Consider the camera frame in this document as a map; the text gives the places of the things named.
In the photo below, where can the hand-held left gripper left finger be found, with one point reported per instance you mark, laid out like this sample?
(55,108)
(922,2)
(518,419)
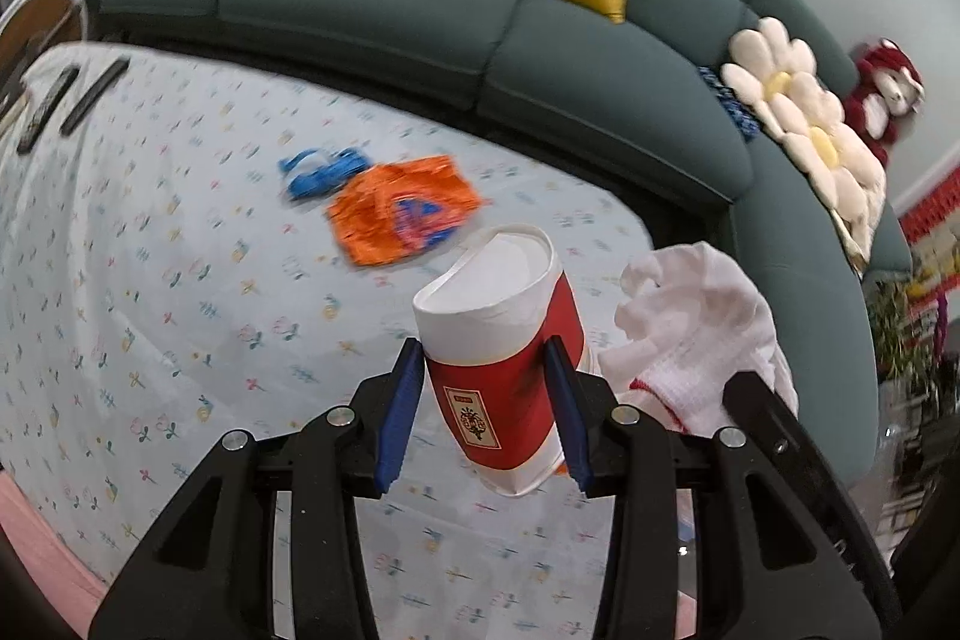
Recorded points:
(397,415)

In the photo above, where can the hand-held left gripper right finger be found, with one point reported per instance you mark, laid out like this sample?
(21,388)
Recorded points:
(566,415)

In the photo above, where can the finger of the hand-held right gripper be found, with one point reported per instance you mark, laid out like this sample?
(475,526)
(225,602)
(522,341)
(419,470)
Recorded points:
(780,430)

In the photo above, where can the red and white paper cup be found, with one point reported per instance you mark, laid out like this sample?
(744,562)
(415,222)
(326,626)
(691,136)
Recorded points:
(487,400)

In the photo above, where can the white cloth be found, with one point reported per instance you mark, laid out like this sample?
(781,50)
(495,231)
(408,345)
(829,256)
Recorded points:
(690,340)

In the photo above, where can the green potted plant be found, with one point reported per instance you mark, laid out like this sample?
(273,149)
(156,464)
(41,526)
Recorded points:
(892,325)

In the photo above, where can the purple orchid plant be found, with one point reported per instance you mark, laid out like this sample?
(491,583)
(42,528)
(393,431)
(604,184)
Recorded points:
(941,325)

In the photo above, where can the orange plastic bag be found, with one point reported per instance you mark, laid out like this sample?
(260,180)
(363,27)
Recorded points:
(390,212)

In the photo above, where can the floral light blue tablecloth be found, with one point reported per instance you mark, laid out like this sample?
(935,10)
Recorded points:
(187,310)

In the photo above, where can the blue plastic wrapper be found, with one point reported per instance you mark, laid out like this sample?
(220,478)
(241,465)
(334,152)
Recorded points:
(315,179)

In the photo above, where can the cream flower cushion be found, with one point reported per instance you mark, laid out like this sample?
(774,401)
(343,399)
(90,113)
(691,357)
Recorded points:
(847,160)
(772,48)

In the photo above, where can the blue knitted cloth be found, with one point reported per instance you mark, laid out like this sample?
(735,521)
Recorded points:
(731,104)

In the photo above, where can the red monkey plush toy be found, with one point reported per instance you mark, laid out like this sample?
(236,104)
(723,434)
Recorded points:
(874,111)

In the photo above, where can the pink blanket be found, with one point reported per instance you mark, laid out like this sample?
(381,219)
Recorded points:
(37,535)

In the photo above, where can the dark green sofa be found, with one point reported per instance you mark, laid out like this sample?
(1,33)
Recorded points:
(375,3)

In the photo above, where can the black remote control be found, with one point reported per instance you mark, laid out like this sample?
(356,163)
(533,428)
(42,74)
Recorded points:
(94,95)
(46,109)

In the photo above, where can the wooden chair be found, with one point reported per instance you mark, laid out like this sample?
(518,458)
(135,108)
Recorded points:
(41,21)

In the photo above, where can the red decorated wall panel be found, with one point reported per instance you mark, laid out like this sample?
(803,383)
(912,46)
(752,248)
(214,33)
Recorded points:
(930,209)

